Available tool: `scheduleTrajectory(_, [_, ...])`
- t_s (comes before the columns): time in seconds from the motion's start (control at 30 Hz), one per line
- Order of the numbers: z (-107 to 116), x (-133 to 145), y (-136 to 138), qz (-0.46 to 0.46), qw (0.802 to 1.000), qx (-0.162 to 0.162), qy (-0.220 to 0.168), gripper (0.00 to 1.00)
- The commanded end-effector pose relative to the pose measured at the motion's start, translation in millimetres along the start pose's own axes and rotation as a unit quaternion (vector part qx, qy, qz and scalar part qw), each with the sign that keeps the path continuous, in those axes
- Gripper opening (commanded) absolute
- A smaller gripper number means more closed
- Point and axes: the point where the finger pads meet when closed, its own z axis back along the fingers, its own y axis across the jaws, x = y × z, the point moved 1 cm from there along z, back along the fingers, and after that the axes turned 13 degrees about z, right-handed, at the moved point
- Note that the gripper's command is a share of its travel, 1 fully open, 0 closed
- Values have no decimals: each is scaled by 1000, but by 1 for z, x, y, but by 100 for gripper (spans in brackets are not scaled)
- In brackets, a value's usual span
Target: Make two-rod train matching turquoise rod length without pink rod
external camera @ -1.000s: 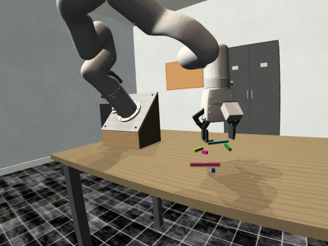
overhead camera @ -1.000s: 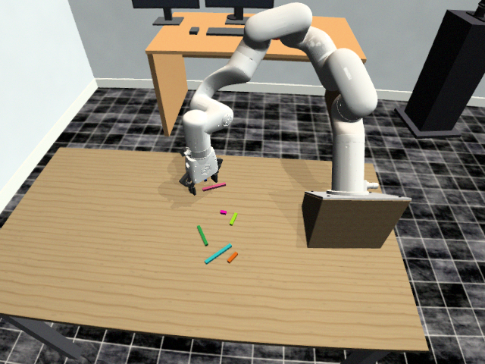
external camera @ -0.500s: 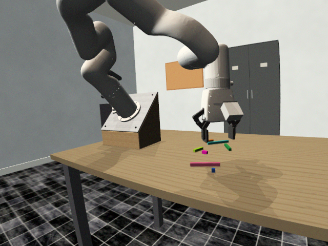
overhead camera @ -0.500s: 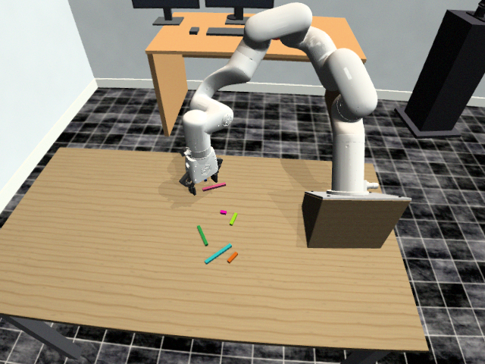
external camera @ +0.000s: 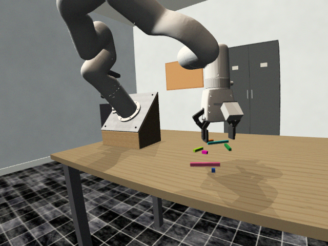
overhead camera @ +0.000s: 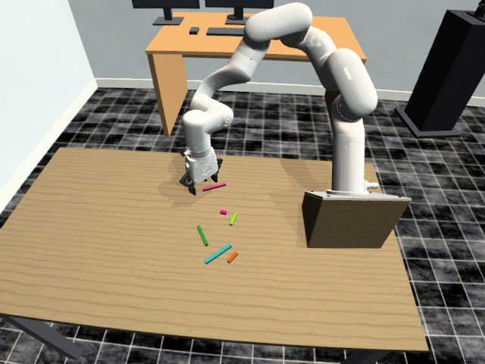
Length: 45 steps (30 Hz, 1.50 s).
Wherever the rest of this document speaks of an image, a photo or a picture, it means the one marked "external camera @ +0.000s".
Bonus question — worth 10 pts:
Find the pink rod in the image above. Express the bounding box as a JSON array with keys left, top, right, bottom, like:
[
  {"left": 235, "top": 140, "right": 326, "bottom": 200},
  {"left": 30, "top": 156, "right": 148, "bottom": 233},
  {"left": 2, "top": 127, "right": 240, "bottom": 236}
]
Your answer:
[{"left": 190, "top": 162, "right": 220, "bottom": 167}]

